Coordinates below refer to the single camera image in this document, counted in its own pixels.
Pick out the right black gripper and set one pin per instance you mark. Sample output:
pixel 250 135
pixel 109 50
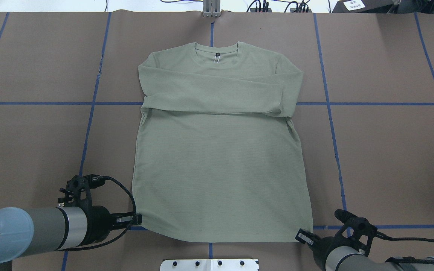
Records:
pixel 323 246

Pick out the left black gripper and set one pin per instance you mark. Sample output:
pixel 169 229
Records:
pixel 99 222

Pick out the olive green long-sleeve shirt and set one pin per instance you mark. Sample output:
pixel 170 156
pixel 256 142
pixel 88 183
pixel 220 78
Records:
pixel 218 158

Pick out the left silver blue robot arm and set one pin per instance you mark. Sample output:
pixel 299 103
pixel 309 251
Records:
pixel 24 232

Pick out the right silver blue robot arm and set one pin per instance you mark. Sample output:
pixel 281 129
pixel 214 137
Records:
pixel 336 253

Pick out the brown paper table cover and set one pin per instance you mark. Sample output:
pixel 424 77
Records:
pixel 70 103

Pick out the black power box with label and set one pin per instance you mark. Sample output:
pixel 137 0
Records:
pixel 363 6

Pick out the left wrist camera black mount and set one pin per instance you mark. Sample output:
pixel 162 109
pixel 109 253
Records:
pixel 77 192

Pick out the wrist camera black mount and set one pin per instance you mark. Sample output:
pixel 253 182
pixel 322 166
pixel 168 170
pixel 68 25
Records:
pixel 356 232
pixel 77 192

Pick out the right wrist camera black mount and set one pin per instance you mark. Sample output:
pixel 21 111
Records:
pixel 356 232

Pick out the white mast base plate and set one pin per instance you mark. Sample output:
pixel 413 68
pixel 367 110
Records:
pixel 210 265

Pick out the aluminium frame post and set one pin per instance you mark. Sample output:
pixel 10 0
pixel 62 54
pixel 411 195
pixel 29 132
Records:
pixel 211 8

